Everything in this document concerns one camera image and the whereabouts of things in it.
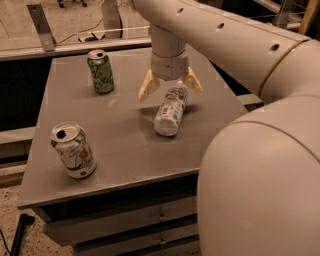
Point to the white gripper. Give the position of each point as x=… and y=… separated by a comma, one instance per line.
x=169, y=67

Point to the clear blue-label plastic bottle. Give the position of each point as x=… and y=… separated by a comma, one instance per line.
x=170, y=113

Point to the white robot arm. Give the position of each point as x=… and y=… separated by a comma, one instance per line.
x=259, y=180

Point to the green soda can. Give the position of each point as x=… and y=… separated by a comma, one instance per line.
x=101, y=71

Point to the grey drawer cabinet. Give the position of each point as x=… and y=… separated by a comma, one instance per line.
x=136, y=167

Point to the white 7up soda can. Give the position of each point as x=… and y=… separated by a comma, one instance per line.
x=70, y=142

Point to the grey metal railing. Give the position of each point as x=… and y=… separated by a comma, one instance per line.
x=74, y=49

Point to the lower grey drawer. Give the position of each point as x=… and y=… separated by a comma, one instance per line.
x=137, y=242

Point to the grey drawer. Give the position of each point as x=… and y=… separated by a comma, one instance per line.
x=137, y=242
x=87, y=228

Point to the upper grey drawer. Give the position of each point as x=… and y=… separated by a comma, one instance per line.
x=87, y=228

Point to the black floor object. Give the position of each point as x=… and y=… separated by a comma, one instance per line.
x=24, y=221

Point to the right metal bracket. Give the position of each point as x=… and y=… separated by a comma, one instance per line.
x=282, y=17

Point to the metal bracket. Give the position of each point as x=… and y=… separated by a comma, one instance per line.
x=282, y=17
x=42, y=26

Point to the left metal bracket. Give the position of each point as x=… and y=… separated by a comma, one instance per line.
x=42, y=26

